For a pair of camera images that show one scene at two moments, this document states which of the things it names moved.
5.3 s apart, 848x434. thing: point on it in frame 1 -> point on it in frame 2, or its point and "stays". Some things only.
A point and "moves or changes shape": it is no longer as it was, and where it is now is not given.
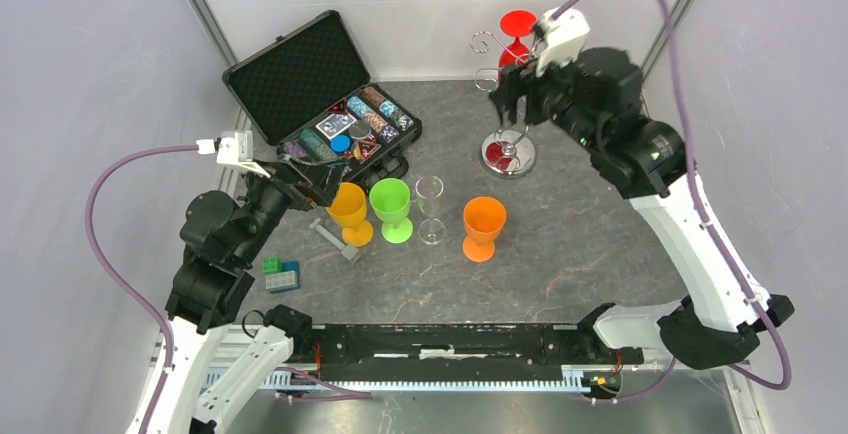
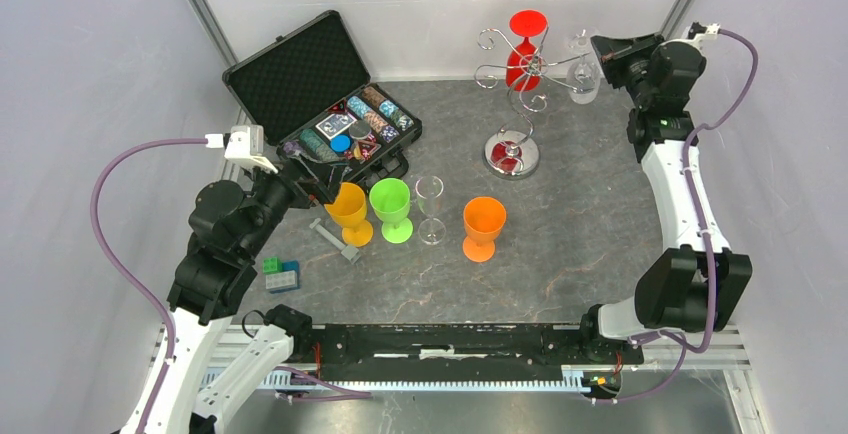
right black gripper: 521,80 -> 614,52
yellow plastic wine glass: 349,207 stays
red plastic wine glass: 516,23 moves or changes shape
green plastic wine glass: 390,200 stays
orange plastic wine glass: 483,220 stays
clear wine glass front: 429,189 stays
